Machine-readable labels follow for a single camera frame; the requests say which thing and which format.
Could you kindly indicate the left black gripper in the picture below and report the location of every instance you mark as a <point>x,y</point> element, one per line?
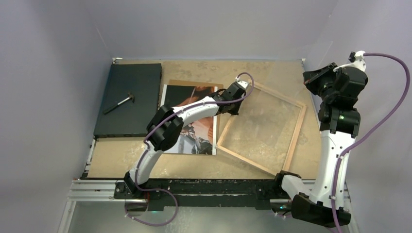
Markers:
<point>235,112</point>

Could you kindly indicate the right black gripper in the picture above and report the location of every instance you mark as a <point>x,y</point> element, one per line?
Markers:
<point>312,79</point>

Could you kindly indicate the wooden picture frame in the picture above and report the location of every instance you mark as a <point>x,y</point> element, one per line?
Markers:
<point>296,135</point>

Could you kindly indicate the printed photo with white border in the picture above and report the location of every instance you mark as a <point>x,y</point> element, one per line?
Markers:
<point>198,137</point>

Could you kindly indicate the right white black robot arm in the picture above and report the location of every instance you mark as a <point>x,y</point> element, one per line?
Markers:
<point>324,204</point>

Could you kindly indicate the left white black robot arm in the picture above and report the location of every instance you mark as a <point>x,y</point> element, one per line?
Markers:
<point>167,124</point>

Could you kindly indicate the small black metal hammer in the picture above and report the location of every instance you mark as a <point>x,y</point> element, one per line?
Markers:
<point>130,97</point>

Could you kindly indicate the black flat box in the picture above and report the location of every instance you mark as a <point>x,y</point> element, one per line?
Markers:
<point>129,119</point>

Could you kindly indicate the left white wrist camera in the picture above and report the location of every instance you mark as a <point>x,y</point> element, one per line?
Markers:
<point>242,83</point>

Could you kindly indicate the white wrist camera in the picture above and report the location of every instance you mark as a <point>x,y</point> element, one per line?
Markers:
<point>356,60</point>
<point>242,83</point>

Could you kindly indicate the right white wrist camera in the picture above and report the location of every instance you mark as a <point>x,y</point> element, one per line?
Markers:
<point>356,60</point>

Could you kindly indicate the brown frame backing board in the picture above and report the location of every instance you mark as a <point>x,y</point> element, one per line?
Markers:
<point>193,83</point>

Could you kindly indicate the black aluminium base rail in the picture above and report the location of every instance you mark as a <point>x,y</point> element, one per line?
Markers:
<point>157,193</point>

